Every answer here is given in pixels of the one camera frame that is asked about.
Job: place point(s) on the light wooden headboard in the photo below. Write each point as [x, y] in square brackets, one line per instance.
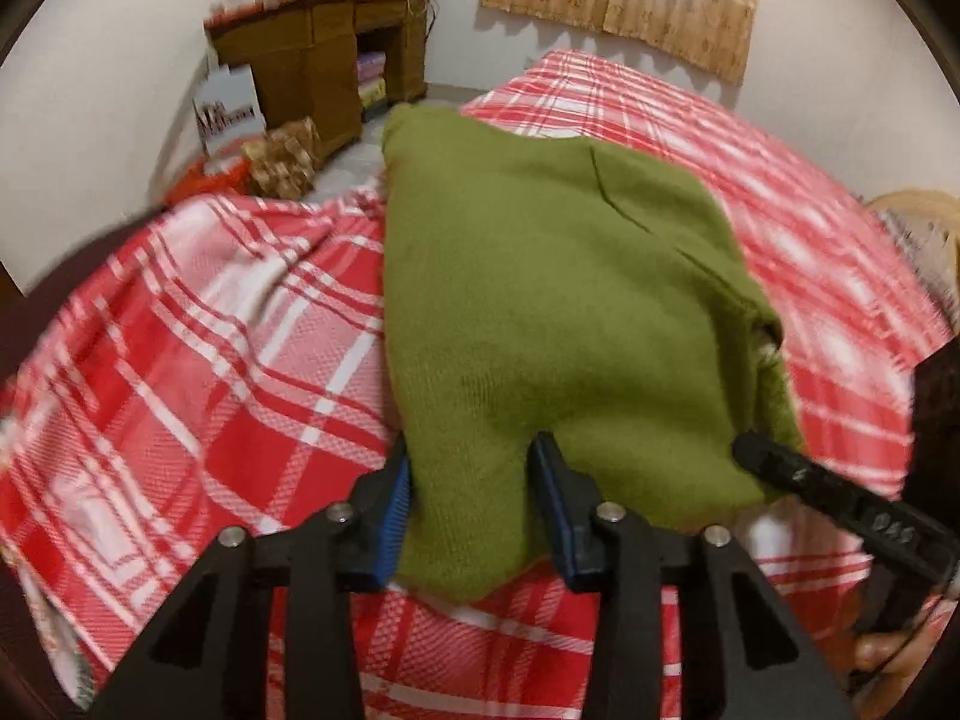
[911, 206]

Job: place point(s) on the red white plaid blanket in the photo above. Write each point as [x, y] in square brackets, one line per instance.
[187, 390]

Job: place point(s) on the white printed cardboard box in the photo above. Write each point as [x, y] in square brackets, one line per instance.
[225, 101]

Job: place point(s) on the yellow box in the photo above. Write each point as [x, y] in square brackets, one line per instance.
[373, 94]

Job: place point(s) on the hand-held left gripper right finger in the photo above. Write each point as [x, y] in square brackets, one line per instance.
[562, 517]

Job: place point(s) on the flat red box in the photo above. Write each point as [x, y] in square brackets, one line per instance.
[234, 13]

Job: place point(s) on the red plastic bag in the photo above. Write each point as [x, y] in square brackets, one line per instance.
[210, 180]

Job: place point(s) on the green orange cream knit sweater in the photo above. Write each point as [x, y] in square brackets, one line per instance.
[525, 277]

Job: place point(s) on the person's right hand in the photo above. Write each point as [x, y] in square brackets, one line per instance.
[885, 652]

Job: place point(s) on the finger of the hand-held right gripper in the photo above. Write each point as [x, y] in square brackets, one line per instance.
[825, 499]

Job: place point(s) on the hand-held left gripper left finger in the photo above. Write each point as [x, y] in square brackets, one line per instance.
[394, 525]

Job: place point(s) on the brown wooden desk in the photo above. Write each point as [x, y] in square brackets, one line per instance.
[300, 67]

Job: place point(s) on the dark bed frame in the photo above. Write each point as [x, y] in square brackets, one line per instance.
[45, 315]

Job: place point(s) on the brown patterned bag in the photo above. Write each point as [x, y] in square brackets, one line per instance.
[285, 157]

